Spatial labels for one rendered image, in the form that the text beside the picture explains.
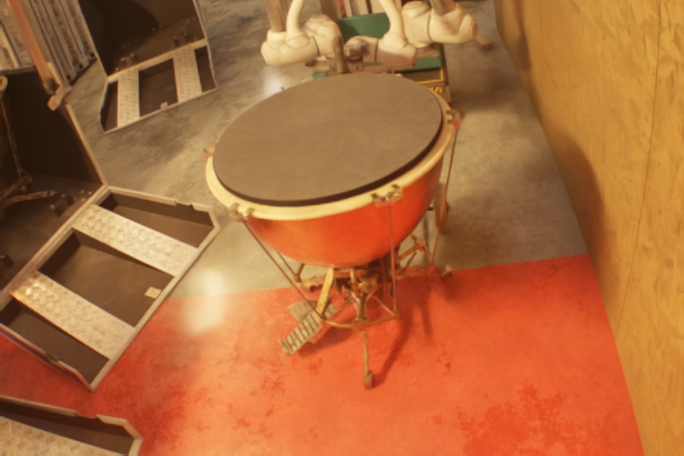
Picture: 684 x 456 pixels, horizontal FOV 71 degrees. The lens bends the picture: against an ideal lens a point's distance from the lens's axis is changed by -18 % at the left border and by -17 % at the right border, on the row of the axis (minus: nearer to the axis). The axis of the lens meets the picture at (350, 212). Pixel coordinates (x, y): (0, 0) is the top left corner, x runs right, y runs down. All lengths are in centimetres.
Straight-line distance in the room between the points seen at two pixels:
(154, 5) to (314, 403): 458
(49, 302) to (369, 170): 181
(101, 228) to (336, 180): 180
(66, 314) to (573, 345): 211
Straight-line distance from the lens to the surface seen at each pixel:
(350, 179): 137
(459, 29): 266
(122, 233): 288
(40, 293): 281
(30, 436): 229
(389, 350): 200
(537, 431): 179
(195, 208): 275
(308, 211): 135
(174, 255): 267
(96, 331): 253
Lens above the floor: 159
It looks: 38 degrees down
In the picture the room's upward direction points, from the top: 15 degrees counter-clockwise
